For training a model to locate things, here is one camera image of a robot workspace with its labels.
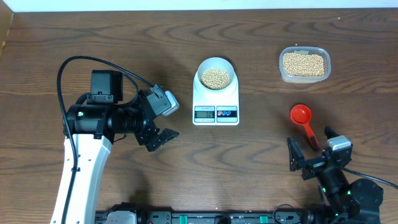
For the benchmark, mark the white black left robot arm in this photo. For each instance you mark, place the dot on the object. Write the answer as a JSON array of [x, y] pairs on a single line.
[[90, 128]]

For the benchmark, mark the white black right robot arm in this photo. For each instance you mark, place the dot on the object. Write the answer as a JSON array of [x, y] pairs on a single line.
[[356, 202]]

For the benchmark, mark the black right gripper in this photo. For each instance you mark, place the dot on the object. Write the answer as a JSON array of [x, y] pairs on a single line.
[[298, 161]]

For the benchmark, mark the soybeans in grey bowl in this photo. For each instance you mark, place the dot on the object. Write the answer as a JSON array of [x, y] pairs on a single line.
[[215, 78]]

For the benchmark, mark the red plastic measuring scoop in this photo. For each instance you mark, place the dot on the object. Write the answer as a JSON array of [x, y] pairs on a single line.
[[301, 115]]

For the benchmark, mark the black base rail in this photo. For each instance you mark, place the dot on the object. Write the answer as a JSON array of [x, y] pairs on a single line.
[[131, 213]]

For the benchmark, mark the clear container of soybeans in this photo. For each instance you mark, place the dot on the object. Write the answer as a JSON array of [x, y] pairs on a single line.
[[304, 65]]

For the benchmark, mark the white digital kitchen scale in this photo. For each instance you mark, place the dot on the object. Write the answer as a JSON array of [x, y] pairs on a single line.
[[214, 108]]

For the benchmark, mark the grey plastic bowl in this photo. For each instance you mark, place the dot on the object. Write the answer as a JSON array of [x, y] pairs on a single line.
[[220, 63]]

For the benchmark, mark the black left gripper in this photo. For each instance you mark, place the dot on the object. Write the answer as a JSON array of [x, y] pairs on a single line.
[[145, 135]]

